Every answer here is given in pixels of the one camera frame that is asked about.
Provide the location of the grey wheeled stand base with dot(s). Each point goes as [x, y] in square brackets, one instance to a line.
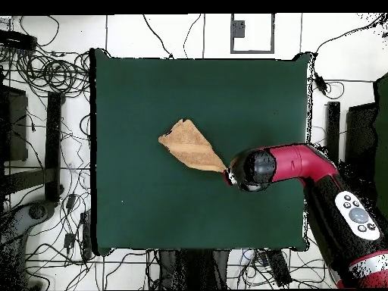
[36, 212]

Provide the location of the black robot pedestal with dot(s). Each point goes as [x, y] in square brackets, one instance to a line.
[194, 269]

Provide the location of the green covered side table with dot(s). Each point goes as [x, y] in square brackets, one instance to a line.
[382, 136]

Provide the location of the black power strip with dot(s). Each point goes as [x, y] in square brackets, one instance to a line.
[277, 268]
[18, 41]

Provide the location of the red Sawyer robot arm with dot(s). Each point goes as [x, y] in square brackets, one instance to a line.
[291, 163]

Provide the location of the black power adapter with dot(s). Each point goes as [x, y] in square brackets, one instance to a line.
[69, 240]
[71, 201]
[320, 83]

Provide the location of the grey square floor frame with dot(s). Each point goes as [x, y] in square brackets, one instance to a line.
[251, 52]

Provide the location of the dark green table cloth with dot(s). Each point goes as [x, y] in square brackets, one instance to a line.
[136, 91]

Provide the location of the tan terry towel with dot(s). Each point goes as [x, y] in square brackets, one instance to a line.
[188, 145]

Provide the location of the black equipment case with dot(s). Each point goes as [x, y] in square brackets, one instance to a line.
[360, 130]
[16, 127]

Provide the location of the small grey box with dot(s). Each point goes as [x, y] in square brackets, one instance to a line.
[239, 30]

